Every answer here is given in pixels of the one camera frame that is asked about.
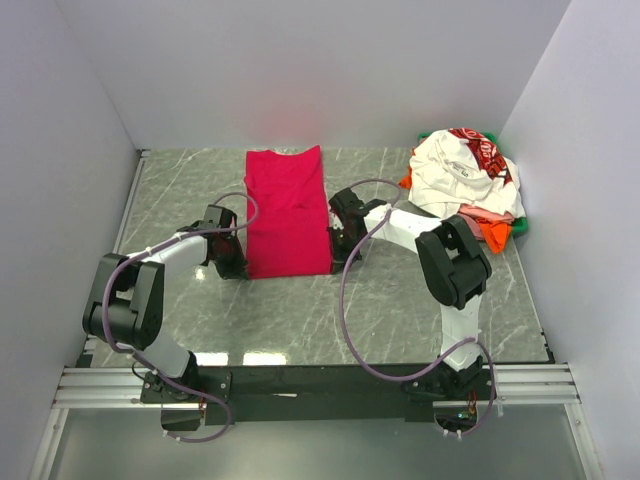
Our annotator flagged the green plastic laundry basket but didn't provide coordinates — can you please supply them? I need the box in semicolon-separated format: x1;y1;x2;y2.
417;131;529;237

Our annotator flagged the pink t shirt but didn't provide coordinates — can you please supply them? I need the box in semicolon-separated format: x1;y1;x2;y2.
457;204;514;239

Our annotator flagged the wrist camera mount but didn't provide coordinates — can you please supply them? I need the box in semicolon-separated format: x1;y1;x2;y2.
329;188;369;216
201;204;237;230

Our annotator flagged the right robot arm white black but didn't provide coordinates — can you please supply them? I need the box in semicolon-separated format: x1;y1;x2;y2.
329;194;492;399

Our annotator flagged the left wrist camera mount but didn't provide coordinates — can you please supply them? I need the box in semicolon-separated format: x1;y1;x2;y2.
201;204;237;230

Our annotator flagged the magenta red t shirt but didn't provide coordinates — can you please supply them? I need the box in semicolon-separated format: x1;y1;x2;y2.
244;145;332;280

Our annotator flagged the black base beam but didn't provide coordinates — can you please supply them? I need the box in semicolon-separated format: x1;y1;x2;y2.
139;363;496;431

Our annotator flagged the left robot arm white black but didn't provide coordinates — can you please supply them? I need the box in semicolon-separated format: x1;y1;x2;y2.
82;221;247;402

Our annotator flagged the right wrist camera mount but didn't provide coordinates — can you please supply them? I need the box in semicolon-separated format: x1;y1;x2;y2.
329;188;369;216

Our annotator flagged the aluminium rail frame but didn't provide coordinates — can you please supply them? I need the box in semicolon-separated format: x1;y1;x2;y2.
29;148;601;480

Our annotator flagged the orange t shirt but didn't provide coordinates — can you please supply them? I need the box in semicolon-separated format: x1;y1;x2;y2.
400;161;523;253

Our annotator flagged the red white printed t shirt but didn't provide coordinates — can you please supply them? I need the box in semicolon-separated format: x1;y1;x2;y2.
448;128;513;184

